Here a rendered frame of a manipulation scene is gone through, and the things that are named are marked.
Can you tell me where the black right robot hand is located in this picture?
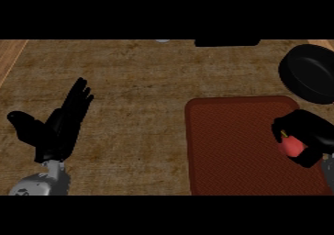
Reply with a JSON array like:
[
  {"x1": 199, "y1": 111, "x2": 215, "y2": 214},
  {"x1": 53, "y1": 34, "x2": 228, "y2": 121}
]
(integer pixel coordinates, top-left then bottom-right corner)
[{"x1": 271, "y1": 108, "x2": 334, "y2": 169}]

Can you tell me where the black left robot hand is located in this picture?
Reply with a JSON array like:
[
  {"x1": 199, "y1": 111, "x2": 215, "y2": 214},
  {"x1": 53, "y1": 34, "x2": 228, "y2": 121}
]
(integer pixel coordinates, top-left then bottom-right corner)
[{"x1": 7, "y1": 77, "x2": 95, "y2": 164}]

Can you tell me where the red bell pepper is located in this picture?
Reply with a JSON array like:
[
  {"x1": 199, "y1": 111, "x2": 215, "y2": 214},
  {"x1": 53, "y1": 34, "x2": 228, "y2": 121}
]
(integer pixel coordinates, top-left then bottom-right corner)
[{"x1": 277, "y1": 130, "x2": 309, "y2": 159}]

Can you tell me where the red-brown tray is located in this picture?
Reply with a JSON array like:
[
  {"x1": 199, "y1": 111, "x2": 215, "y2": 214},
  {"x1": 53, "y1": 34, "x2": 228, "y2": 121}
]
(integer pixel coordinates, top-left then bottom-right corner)
[{"x1": 184, "y1": 95, "x2": 334, "y2": 196}]

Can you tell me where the black pot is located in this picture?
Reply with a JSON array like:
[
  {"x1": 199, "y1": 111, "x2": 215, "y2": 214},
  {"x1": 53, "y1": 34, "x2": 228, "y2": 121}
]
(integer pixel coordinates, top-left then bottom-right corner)
[{"x1": 277, "y1": 43, "x2": 334, "y2": 106}]

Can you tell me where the black appliance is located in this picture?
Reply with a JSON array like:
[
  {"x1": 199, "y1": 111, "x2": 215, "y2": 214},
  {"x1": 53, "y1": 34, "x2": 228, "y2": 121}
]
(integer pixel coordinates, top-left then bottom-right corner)
[{"x1": 194, "y1": 39, "x2": 262, "y2": 48}]

